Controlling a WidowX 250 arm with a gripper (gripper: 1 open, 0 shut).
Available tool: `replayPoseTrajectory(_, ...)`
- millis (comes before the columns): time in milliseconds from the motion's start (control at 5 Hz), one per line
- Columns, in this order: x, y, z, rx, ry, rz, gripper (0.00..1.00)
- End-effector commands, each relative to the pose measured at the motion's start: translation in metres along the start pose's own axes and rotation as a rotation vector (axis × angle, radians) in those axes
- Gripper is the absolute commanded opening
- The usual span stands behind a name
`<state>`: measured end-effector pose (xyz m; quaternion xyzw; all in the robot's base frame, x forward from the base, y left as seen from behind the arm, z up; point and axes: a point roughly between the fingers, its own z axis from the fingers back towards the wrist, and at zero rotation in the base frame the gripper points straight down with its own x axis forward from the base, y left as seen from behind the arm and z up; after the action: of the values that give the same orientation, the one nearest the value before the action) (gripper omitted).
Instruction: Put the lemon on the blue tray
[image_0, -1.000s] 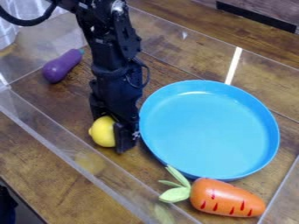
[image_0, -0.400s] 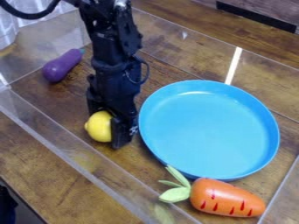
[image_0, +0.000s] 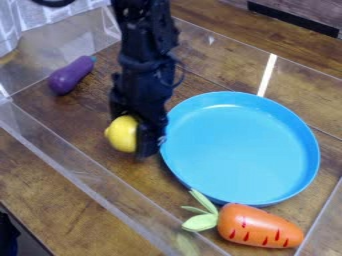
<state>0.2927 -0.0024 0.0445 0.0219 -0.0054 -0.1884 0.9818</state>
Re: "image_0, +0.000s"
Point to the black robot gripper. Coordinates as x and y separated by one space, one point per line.
142 88

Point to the yellow toy lemon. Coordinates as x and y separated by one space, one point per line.
120 133

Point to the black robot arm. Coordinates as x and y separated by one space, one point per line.
148 32

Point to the blue round plastic tray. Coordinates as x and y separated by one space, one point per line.
240 148

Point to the purple toy eggplant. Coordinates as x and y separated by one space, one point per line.
64 79

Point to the white patterned curtain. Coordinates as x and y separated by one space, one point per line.
21 15

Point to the orange toy carrot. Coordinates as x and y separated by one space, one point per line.
243 224

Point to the dark wall baseboard strip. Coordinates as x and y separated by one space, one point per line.
292 19

